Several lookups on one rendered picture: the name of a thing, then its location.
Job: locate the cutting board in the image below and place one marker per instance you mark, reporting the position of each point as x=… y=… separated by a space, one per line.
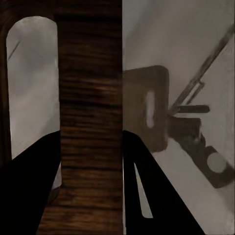
x=90 y=198

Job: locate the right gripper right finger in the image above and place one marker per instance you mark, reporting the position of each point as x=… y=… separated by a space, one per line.
x=170 y=215

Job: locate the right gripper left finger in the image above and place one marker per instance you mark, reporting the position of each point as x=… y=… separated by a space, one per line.
x=25 y=185

